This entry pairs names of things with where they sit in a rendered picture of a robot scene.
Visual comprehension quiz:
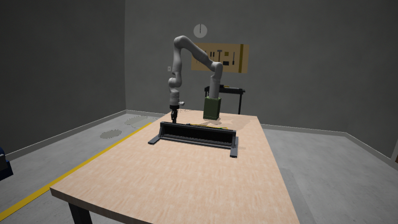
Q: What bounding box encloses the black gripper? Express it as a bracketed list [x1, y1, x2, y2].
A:
[169, 105, 180, 123]

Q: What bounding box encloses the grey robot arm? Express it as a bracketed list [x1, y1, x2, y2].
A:
[168, 35, 223, 106]

